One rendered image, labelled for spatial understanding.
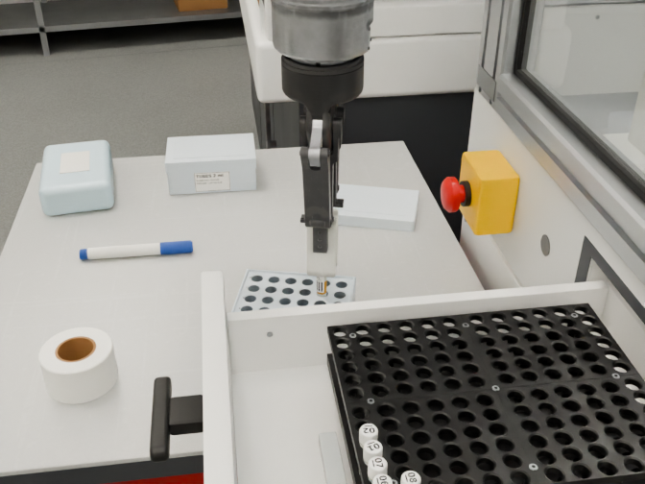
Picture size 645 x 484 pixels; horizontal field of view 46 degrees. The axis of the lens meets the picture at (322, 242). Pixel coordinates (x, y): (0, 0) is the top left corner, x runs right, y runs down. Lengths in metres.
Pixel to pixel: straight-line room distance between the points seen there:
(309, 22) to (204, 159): 0.47
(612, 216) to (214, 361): 0.34
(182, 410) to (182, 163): 0.59
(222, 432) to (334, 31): 0.34
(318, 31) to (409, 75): 0.67
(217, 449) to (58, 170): 0.70
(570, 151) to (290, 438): 0.35
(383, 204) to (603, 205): 0.43
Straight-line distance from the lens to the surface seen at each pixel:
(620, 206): 0.65
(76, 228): 1.06
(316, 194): 0.71
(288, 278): 0.86
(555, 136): 0.75
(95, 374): 0.77
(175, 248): 0.96
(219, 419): 0.51
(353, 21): 0.66
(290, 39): 0.67
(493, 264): 0.94
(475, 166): 0.85
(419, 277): 0.92
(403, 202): 1.04
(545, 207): 0.79
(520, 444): 0.54
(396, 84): 1.31
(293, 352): 0.66
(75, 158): 1.14
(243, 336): 0.65
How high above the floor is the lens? 1.29
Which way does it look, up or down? 32 degrees down
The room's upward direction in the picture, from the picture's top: straight up
